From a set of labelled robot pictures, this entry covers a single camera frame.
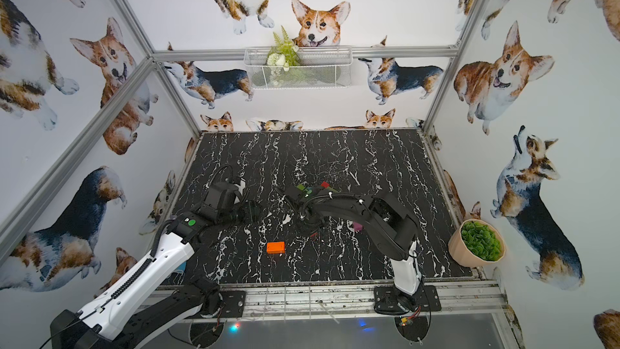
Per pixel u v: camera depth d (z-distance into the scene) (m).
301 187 1.04
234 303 0.74
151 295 0.47
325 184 1.03
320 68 0.92
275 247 0.84
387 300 0.73
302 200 0.67
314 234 0.88
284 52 0.82
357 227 0.88
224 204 0.59
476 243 0.74
